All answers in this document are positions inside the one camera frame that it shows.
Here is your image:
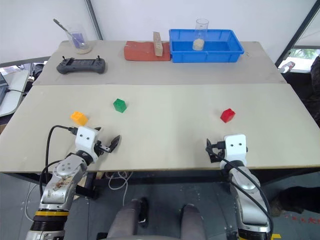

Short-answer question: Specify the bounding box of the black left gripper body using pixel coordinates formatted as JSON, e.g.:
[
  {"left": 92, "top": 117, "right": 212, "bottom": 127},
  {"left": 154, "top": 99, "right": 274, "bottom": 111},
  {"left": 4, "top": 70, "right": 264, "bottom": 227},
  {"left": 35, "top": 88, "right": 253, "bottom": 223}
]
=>
[{"left": 94, "top": 140, "right": 112, "bottom": 156}]

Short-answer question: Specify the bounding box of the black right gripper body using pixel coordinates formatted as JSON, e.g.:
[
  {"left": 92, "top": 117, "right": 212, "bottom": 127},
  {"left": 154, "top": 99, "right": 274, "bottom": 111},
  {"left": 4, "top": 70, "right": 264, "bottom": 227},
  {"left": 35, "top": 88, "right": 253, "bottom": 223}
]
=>
[{"left": 208, "top": 141, "right": 227, "bottom": 164}]

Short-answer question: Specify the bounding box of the yellow toy block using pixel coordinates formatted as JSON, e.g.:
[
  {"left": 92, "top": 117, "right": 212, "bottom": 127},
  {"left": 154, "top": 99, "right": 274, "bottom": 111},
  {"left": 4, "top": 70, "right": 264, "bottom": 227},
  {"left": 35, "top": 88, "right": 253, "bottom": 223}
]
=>
[{"left": 70, "top": 111, "right": 89, "bottom": 126}]

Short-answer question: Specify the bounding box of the green toy block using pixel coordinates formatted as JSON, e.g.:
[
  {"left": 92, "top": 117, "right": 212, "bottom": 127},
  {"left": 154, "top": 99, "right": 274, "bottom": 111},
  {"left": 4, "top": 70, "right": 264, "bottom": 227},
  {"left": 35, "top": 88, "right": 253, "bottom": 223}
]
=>
[{"left": 112, "top": 98, "right": 128, "bottom": 114}]

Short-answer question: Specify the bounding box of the red toy block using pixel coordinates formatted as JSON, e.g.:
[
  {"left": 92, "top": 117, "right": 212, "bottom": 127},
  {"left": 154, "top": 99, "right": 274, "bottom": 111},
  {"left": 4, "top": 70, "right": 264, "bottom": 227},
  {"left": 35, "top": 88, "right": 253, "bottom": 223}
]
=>
[{"left": 219, "top": 108, "right": 237, "bottom": 124}]

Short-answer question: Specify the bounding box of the black clamp under table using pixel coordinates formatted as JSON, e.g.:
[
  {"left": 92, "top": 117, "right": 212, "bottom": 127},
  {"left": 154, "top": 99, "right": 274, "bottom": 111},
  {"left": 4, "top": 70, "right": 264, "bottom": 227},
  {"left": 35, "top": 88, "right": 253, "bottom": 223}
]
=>
[{"left": 74, "top": 171, "right": 99, "bottom": 200}]

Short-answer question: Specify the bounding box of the dark grey handheld controller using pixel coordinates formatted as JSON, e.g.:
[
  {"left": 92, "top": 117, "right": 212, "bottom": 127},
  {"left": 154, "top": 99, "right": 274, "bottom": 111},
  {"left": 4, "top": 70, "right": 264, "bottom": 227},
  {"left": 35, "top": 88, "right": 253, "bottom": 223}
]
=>
[{"left": 56, "top": 56, "right": 107, "bottom": 75}]

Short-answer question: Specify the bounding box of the glass beaker with purple liquid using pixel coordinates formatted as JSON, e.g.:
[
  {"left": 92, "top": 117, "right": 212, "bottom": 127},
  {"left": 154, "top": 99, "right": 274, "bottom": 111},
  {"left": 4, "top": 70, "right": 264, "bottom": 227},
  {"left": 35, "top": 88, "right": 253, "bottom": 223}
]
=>
[{"left": 65, "top": 23, "right": 93, "bottom": 55}]

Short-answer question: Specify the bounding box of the red cloth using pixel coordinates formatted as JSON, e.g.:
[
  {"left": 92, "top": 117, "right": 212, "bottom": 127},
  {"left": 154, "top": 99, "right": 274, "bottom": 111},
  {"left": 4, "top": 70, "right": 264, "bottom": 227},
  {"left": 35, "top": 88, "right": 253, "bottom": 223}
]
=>
[{"left": 123, "top": 40, "right": 172, "bottom": 62}]

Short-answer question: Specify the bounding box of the blue plastic bin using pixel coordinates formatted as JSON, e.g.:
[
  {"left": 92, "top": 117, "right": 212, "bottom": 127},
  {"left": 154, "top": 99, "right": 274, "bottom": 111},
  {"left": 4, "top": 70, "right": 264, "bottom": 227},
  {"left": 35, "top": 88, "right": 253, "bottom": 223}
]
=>
[{"left": 168, "top": 28, "right": 245, "bottom": 64}]

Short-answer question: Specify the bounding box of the grey side desk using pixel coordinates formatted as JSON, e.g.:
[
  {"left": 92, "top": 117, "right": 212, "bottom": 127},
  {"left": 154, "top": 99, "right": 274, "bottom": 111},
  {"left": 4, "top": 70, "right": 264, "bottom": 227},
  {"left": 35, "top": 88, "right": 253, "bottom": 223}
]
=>
[{"left": 0, "top": 69, "right": 30, "bottom": 118}]

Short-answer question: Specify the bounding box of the glass beaker with sand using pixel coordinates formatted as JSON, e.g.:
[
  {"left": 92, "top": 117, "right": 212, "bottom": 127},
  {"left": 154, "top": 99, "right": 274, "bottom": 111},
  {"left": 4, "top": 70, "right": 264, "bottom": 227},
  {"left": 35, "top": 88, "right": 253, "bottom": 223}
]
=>
[{"left": 192, "top": 18, "right": 210, "bottom": 51}]

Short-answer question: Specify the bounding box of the tan wooden block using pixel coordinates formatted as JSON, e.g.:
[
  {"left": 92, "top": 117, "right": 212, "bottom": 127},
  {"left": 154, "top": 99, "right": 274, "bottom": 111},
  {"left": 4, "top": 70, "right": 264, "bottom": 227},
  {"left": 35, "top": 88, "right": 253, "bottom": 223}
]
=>
[{"left": 152, "top": 31, "right": 164, "bottom": 57}]

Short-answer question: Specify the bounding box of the glass beaker with spoon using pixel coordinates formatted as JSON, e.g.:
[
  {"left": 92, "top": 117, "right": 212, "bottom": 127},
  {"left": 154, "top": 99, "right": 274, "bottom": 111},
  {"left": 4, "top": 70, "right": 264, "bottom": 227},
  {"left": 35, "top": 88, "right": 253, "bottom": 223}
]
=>
[{"left": 52, "top": 18, "right": 86, "bottom": 49}]

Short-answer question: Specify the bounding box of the white and red device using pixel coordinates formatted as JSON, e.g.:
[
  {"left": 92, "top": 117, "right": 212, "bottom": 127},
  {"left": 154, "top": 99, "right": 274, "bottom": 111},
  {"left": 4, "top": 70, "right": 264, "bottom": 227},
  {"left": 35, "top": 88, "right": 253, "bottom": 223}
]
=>
[{"left": 279, "top": 60, "right": 296, "bottom": 74}]

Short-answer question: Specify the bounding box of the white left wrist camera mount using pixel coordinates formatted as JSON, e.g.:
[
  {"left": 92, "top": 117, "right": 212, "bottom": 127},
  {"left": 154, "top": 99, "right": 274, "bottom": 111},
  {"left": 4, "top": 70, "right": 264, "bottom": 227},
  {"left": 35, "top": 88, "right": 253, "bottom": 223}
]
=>
[{"left": 74, "top": 126, "right": 100, "bottom": 164}]

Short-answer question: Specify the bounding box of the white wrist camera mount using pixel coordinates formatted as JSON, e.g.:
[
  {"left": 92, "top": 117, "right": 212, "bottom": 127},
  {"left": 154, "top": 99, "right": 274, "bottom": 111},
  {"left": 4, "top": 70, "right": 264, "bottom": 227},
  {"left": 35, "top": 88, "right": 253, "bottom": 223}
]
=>
[
  {"left": 223, "top": 134, "right": 249, "bottom": 167},
  {"left": 74, "top": 126, "right": 100, "bottom": 164}
]

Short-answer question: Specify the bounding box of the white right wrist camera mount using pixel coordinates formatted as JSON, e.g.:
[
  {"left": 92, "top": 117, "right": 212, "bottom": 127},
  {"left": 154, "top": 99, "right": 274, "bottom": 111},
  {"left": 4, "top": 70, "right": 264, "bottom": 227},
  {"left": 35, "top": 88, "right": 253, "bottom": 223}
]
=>
[{"left": 223, "top": 134, "right": 249, "bottom": 167}]

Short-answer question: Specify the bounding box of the white cable under table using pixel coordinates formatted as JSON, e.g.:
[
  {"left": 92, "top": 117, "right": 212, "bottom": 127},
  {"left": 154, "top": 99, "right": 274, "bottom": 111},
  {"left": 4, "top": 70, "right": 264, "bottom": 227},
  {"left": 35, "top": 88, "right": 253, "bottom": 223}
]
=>
[{"left": 108, "top": 170, "right": 134, "bottom": 209}]

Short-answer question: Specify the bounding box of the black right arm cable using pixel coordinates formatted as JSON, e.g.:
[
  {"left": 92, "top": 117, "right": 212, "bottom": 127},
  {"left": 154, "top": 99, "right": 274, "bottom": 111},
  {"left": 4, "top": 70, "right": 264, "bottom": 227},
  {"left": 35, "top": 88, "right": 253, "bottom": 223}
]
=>
[{"left": 205, "top": 146, "right": 275, "bottom": 240}]

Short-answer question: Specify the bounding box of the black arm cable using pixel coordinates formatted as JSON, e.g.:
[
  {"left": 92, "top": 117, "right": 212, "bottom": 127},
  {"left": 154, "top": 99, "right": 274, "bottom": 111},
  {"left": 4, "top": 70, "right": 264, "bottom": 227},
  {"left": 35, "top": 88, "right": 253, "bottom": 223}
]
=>
[
  {"left": 39, "top": 124, "right": 79, "bottom": 199},
  {"left": 205, "top": 146, "right": 275, "bottom": 240}
]

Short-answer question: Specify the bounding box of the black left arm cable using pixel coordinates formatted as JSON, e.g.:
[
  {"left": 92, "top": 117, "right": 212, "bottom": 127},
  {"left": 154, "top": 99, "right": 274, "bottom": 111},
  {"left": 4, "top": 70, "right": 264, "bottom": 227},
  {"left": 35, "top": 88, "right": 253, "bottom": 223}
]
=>
[{"left": 39, "top": 124, "right": 79, "bottom": 199}]

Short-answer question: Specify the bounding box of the black cable on side desk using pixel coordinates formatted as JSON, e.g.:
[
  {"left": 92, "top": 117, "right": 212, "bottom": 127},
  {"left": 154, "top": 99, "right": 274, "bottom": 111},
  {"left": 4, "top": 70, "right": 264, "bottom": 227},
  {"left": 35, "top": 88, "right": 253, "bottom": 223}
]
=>
[{"left": 4, "top": 88, "right": 27, "bottom": 96}]

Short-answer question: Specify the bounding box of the thin white cable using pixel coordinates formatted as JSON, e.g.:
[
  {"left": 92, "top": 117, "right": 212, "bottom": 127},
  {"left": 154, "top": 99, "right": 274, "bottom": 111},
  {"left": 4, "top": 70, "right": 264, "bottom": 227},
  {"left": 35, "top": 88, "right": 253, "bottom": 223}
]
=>
[{"left": 24, "top": 184, "right": 39, "bottom": 224}]

